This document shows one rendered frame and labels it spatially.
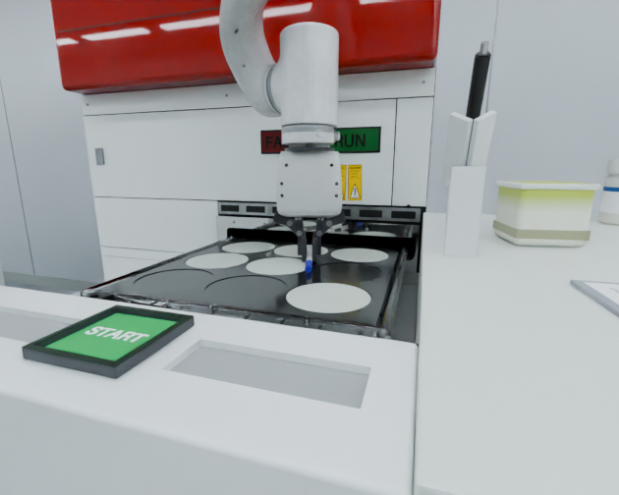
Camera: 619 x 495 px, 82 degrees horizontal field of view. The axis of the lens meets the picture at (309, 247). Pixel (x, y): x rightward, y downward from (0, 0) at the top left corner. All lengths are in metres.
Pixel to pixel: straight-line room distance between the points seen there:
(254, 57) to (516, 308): 0.49
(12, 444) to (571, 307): 0.30
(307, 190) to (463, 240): 0.26
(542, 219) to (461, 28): 1.92
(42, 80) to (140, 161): 2.73
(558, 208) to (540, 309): 0.21
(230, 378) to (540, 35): 2.27
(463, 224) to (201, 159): 0.63
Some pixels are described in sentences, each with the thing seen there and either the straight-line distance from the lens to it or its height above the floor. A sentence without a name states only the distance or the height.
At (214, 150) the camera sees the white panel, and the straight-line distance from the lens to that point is 0.84.
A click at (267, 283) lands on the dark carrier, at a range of 0.48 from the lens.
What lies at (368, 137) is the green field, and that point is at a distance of 0.72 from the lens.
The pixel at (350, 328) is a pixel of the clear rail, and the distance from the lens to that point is 0.35.
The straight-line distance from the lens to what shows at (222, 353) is 0.19.
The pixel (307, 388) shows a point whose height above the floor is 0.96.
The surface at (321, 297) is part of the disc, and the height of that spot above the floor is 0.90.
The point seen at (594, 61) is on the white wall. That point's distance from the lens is 2.37.
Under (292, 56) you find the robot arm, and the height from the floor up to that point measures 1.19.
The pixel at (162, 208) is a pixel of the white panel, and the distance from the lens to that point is 0.93.
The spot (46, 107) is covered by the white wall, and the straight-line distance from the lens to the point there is 3.63.
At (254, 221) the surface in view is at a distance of 0.79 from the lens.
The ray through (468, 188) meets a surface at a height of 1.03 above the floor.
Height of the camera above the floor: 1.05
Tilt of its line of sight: 13 degrees down
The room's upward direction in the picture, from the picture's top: straight up
